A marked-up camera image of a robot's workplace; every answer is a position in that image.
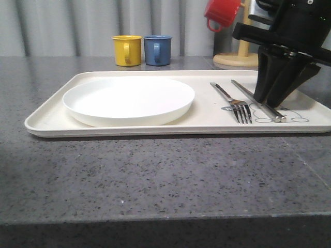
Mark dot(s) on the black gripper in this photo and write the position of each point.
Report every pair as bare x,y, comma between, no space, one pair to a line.
301,26

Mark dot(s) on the silver metal chopstick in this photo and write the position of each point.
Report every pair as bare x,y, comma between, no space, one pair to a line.
273,114

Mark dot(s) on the silver metal fork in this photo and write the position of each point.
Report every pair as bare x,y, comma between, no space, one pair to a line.
239,108

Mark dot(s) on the white round plate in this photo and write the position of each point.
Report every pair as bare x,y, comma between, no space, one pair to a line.
129,101

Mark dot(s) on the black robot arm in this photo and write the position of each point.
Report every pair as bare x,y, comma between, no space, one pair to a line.
269,3

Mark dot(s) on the wooden mug tree stand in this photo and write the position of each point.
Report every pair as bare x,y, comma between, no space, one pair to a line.
241,58

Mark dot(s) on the beige rabbit serving tray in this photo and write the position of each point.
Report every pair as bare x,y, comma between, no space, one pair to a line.
209,113

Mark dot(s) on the red enamel mug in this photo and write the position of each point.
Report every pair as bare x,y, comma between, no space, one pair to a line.
221,13

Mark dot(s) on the blue enamel mug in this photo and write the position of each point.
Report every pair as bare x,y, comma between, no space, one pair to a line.
157,50

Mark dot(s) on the yellow enamel mug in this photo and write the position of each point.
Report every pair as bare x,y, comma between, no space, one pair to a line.
127,50

